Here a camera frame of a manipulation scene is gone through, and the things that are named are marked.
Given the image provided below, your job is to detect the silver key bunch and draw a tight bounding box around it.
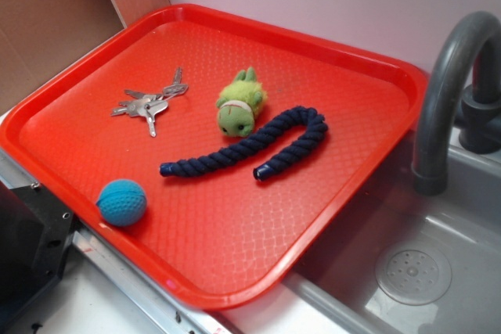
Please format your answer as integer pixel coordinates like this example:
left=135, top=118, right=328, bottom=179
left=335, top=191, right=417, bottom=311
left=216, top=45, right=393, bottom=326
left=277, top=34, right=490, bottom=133
left=110, top=67, right=189, bottom=138

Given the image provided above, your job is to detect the grey plastic sink basin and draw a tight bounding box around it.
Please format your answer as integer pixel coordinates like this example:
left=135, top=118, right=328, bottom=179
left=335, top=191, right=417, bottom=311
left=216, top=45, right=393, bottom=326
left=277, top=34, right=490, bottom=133
left=225, top=138, right=500, bottom=333

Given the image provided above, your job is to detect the aluminium rail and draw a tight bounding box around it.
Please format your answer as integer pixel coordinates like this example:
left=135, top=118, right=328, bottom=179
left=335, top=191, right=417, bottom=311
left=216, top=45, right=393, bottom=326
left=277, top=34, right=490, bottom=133
left=1, top=152, right=239, bottom=333

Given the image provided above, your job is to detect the red plastic tray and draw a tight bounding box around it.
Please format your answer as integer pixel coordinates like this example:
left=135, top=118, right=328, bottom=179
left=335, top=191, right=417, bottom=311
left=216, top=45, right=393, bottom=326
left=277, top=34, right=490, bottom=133
left=1, top=5, right=427, bottom=311

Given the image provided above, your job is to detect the green plush animal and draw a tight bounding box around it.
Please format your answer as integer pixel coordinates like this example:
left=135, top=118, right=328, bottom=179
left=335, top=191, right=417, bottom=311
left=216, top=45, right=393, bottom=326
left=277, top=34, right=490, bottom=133
left=216, top=67, right=268, bottom=138

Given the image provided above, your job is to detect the brown cardboard panel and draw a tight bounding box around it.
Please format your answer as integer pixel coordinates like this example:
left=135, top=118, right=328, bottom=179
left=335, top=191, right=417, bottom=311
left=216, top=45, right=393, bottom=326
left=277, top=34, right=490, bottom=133
left=1, top=0, right=170, bottom=113

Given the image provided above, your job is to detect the navy blue rope toy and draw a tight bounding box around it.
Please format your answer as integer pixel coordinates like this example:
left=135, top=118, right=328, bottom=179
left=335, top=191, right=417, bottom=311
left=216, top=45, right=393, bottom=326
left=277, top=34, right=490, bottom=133
left=159, top=106, right=329, bottom=181

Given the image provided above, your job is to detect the grey toy faucet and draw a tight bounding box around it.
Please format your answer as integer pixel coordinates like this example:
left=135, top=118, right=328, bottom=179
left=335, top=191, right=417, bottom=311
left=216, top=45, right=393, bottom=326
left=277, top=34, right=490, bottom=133
left=412, top=11, right=500, bottom=196

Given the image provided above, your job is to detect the blue textured ball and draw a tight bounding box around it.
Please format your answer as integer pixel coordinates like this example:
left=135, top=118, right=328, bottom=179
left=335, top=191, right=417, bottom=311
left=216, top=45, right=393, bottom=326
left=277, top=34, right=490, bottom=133
left=96, top=179, right=147, bottom=227

